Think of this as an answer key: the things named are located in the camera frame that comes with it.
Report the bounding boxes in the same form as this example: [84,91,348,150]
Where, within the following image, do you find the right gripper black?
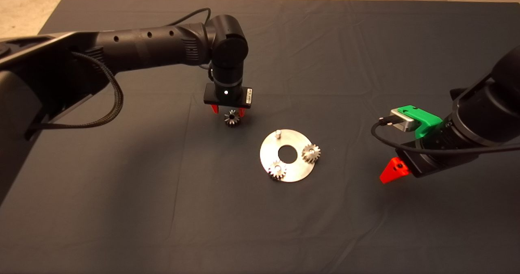
[379,146,480,184]

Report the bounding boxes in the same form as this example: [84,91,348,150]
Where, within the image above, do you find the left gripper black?
[203,82,254,118]

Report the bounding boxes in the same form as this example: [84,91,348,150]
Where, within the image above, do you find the small steel planetary gear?
[224,109,241,128]
[268,160,288,181]
[301,144,321,164]

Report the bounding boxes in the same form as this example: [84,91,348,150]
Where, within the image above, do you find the round metal carrier plate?
[260,129,316,182]

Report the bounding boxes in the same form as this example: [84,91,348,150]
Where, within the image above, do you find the long black braided sleeve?
[25,51,124,129]

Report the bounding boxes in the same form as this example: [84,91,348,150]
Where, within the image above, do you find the dark grey table cloth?
[0,0,520,274]

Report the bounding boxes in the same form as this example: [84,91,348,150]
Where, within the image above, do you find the black camera cable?
[168,7,212,26]
[370,117,520,157]

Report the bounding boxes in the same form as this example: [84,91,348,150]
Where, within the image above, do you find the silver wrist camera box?
[390,108,416,133]

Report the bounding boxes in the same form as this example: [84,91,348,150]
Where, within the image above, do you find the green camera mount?
[397,105,444,139]

